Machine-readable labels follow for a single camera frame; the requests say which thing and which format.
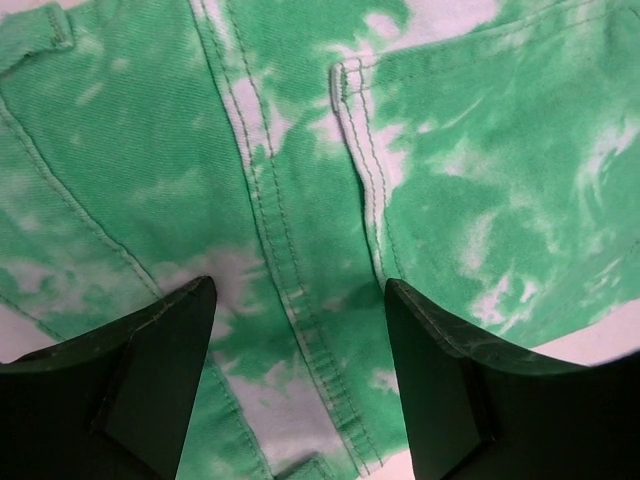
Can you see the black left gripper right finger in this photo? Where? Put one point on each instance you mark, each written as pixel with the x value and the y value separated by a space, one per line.
pixel 476 406

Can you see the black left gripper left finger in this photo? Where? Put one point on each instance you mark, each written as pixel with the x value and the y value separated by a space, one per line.
pixel 113 403

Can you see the green white tie-dye trousers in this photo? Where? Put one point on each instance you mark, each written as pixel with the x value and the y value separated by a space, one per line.
pixel 301 153

